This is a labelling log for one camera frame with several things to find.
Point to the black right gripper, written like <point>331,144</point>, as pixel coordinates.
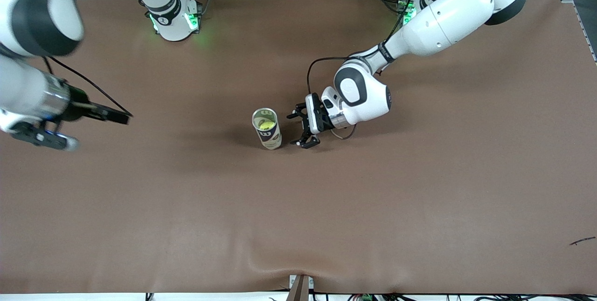
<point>77,109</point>

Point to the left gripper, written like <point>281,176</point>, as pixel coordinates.
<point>306,123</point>

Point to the clear tennis ball can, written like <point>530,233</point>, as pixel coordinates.
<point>271,140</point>

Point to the yellow tennis ball green print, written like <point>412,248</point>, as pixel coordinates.
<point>267,125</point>

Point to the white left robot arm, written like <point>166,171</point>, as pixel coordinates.
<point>447,16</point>

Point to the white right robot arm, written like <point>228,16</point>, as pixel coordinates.
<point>23,91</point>

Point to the brown table mat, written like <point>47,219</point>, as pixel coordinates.
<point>298,207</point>

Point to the green terminal connector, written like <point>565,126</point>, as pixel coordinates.
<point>366,297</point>

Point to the small dark twig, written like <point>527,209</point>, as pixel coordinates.
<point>583,241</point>

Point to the metal mounting bracket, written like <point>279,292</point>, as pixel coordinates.
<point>299,289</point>

